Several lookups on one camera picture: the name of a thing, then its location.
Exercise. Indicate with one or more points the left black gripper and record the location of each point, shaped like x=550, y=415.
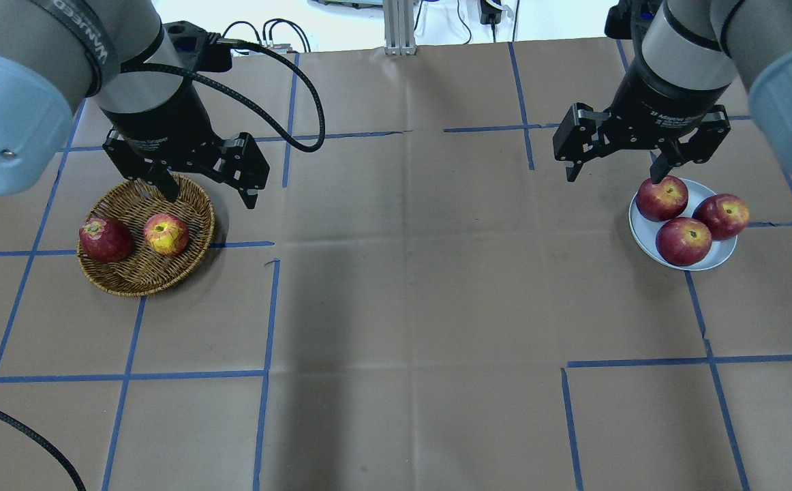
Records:
x=156, y=124

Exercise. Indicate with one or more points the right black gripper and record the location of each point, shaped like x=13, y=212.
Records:
x=665, y=97

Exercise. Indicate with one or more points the red yellow apple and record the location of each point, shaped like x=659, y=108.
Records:
x=166, y=234

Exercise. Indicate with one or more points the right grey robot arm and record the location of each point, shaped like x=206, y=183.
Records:
x=686, y=55

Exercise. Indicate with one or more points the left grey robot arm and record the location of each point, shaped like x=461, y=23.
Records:
x=139, y=71

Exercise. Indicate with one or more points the red apple plate top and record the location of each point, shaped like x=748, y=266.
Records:
x=659, y=202

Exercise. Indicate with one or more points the red apple plate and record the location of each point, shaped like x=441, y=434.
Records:
x=659, y=202
x=725, y=215
x=683, y=241

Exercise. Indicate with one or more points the white plate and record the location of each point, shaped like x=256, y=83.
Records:
x=644, y=231

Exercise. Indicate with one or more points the red apple plate bottom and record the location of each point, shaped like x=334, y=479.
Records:
x=683, y=241

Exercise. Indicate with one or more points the woven wicker basket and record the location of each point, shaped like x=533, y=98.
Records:
x=143, y=271

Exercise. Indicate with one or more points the dark red apple in basket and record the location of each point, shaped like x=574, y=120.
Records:
x=106, y=240

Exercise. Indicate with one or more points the red apple plate right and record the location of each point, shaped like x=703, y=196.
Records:
x=725, y=215

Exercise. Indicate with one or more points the orange usb hub near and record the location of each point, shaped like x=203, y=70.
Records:
x=281, y=48

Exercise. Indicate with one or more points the black power adapter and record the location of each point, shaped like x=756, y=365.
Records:
x=490, y=12

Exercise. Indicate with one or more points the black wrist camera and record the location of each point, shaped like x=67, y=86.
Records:
x=198, y=49

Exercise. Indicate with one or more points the aluminium frame post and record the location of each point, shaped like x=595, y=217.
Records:
x=399, y=39

